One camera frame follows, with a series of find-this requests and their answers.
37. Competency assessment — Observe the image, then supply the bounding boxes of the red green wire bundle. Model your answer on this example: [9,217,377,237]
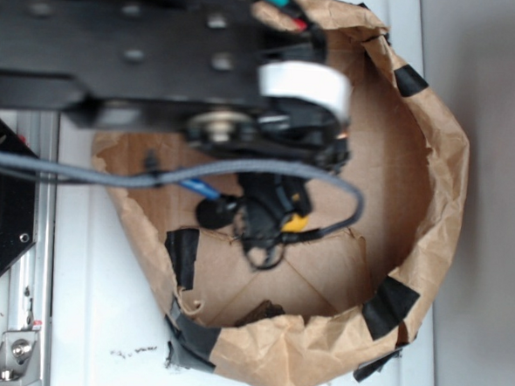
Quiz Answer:
[222,0,332,63]

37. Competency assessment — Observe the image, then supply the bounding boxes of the yellow rubber duck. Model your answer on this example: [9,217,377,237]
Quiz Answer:
[281,214,309,233]

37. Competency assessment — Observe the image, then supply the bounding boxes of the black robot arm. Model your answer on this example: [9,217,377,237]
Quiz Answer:
[0,0,351,271]

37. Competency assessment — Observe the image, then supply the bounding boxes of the aluminium extrusion rail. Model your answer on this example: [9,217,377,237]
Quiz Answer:
[0,109,66,386]

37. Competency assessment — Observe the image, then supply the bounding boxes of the white ribbon cable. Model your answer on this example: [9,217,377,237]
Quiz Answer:
[254,58,354,121]

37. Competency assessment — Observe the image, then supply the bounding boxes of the brown paper bag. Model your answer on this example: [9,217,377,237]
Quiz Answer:
[109,0,470,386]

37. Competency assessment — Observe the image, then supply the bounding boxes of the silver corner bracket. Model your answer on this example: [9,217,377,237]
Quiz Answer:
[0,330,41,386]

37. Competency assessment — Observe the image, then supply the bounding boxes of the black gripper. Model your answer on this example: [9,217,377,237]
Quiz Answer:
[178,35,358,276]

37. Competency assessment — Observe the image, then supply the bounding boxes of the grey braided cable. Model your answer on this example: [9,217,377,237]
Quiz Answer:
[0,142,367,248]

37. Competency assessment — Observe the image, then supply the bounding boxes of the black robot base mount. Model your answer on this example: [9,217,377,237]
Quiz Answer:
[0,165,38,278]

